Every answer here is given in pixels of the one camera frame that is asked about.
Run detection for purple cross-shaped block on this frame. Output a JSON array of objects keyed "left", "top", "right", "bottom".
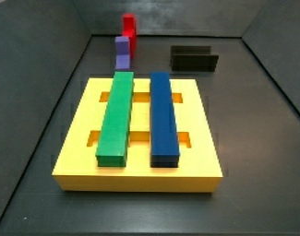
[{"left": 115, "top": 36, "right": 129, "bottom": 69}]

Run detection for yellow slotted base board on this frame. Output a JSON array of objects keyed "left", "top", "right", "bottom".
[{"left": 52, "top": 78, "right": 222, "bottom": 193}]

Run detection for blue long bar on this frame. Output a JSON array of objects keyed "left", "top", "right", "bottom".
[{"left": 150, "top": 72, "right": 180, "bottom": 168}]

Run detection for green long bar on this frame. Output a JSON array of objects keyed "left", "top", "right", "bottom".
[{"left": 95, "top": 72, "right": 134, "bottom": 167}]

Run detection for red block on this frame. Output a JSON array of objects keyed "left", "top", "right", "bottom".
[{"left": 121, "top": 13, "right": 136, "bottom": 57}]

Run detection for black bracket holder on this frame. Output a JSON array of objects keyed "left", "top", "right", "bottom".
[{"left": 170, "top": 45, "right": 218, "bottom": 72}]

